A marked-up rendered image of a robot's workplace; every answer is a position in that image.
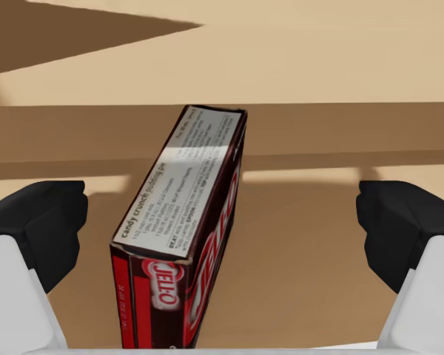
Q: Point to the pale wooden shelf unit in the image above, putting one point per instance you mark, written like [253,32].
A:
[318,74]

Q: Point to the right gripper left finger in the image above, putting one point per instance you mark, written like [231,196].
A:
[29,229]

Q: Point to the dark red carton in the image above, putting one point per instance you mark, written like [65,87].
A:
[177,222]

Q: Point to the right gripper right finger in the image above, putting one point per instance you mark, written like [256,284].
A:
[414,229]

